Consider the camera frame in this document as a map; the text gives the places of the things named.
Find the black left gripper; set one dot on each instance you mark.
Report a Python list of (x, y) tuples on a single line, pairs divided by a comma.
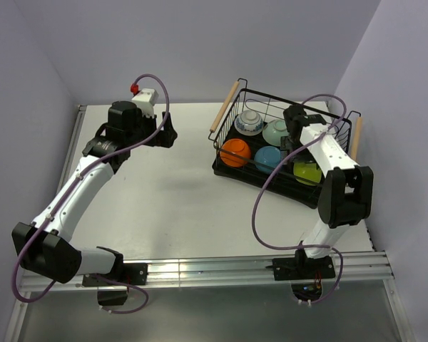
[(165, 137)]

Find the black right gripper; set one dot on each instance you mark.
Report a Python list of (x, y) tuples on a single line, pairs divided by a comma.
[(285, 144)]

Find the pale green ceramic bowl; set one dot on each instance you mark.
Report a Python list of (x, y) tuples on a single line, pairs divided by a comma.
[(274, 131)]

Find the blue ceramic bowl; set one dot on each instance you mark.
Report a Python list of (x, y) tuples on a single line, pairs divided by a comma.
[(267, 159)]

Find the white square bowl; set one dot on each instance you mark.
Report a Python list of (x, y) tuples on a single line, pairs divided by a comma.
[(307, 173)]

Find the blue white patterned bowl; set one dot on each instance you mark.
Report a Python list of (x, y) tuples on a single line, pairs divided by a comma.
[(249, 123)]

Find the orange bowl white inside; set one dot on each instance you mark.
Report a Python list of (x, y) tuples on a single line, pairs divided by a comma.
[(235, 153)]

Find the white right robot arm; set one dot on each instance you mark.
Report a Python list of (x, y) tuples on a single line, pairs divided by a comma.
[(346, 195)]

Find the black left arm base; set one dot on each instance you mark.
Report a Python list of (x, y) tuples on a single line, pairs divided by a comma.
[(129, 274)]

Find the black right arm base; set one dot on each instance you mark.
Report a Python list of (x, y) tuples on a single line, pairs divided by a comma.
[(290, 269)]

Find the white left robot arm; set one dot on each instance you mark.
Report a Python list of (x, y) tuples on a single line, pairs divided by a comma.
[(44, 245)]

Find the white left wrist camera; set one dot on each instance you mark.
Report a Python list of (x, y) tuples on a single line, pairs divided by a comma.
[(144, 99)]

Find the black wire dish rack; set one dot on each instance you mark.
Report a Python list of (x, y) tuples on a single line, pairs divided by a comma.
[(281, 180)]

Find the right wooden rack handle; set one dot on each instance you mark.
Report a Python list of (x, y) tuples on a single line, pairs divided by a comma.
[(356, 138)]

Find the wooden rack handle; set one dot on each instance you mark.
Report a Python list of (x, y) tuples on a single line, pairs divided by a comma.
[(224, 106), (356, 138)]

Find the left wooden rack handle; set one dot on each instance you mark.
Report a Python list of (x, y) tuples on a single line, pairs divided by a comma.
[(224, 106)]

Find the aluminium table edge rail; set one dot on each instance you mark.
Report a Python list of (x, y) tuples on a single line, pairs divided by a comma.
[(248, 271)]

